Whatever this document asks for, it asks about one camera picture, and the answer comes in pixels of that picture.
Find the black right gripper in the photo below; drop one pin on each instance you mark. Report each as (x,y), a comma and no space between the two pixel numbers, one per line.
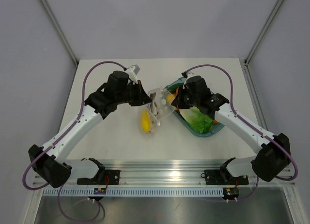
(179,103)

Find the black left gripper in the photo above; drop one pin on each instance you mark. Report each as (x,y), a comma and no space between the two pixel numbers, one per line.
(141,97)

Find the clear dotted zip bag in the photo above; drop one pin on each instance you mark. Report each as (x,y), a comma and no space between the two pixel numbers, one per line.
(164,109)

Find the grey toy fish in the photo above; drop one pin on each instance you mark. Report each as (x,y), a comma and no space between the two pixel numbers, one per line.
(153,106)

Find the yellow bell pepper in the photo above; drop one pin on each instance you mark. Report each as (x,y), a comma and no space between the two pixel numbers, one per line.
(145,122)

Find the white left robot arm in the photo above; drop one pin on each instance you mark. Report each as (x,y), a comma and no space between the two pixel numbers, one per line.
(48,161)

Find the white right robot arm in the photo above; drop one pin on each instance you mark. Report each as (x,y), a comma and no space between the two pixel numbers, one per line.
(272,151)

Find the green cucumber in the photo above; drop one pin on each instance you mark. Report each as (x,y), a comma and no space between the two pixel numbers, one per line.
(173,88)

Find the yellow lemon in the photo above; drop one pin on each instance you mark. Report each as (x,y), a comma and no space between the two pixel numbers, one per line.
(170,98)

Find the green white lettuce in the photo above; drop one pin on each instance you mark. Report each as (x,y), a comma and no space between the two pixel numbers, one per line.
(198,121)

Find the teal plastic basket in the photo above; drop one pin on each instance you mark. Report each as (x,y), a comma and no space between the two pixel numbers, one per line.
(216,127)

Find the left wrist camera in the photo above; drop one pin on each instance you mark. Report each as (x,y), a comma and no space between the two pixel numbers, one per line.
(133,71)

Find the left aluminium frame post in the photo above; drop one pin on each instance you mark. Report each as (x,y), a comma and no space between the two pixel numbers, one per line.
(56,26)

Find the aluminium frame post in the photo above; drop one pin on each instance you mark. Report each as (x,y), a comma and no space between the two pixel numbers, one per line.
(264,30)
(56,26)

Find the aluminium mounting rail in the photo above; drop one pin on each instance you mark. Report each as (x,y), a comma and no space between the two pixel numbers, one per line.
(152,173)

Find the white slotted cable duct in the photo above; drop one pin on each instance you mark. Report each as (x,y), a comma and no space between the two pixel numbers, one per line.
(134,192)

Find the right aluminium frame post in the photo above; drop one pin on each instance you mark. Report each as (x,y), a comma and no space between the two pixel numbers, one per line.
(264,30)

